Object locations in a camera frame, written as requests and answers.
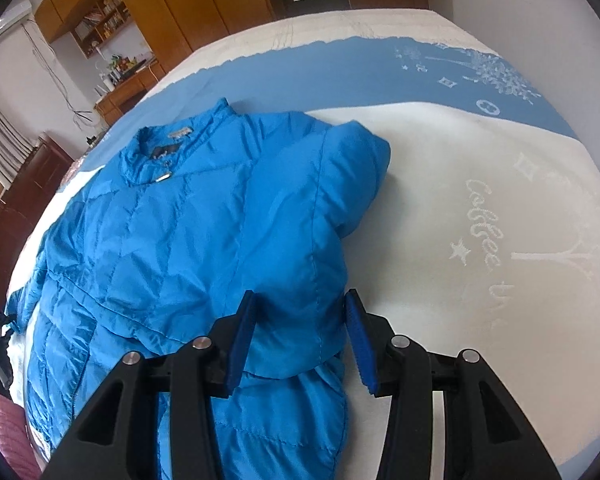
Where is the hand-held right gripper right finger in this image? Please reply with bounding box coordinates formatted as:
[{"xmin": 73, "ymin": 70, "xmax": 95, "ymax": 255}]
[{"xmin": 344, "ymin": 287, "xmax": 563, "ymax": 480}]

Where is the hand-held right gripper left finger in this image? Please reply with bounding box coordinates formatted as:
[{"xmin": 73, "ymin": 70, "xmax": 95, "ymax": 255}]
[{"xmin": 40, "ymin": 290, "xmax": 258, "ymax": 480}]

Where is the blue puffer jacket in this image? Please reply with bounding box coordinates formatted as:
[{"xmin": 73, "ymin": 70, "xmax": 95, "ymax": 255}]
[{"xmin": 5, "ymin": 97, "xmax": 392, "ymax": 476}]

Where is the dark wooden cabinet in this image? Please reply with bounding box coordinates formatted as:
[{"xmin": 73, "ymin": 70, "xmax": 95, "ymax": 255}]
[{"xmin": 0, "ymin": 132, "xmax": 76, "ymax": 316}]

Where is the blue white printed blanket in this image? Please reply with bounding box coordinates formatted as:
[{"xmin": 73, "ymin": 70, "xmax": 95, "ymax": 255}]
[{"xmin": 7, "ymin": 7, "xmax": 600, "ymax": 480}]

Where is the beige curtain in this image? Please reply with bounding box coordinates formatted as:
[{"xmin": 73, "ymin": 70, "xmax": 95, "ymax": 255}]
[{"xmin": 0, "ymin": 82, "xmax": 36, "ymax": 186}]

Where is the wooden desk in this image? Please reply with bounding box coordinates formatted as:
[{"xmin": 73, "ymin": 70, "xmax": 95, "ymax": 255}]
[{"xmin": 94, "ymin": 57, "xmax": 168, "ymax": 128}]

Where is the pile of small desk things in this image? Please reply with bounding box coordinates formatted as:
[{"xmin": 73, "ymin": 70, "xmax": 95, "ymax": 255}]
[{"xmin": 99, "ymin": 51, "xmax": 150, "ymax": 87}]

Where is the white air conditioner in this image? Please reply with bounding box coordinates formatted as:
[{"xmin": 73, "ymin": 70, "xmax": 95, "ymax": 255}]
[{"xmin": 0, "ymin": 0, "xmax": 33, "ymax": 51}]

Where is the wooden wardrobe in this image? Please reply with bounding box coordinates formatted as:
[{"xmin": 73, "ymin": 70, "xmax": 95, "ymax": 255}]
[{"xmin": 32, "ymin": 0, "xmax": 428, "ymax": 73}]

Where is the wooden bookshelf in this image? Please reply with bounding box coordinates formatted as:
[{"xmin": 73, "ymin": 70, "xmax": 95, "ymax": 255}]
[{"xmin": 70, "ymin": 0, "xmax": 133, "ymax": 58}]

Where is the black wall cable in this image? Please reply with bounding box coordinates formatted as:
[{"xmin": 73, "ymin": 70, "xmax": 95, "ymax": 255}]
[{"xmin": 22, "ymin": 20, "xmax": 95, "ymax": 127}]

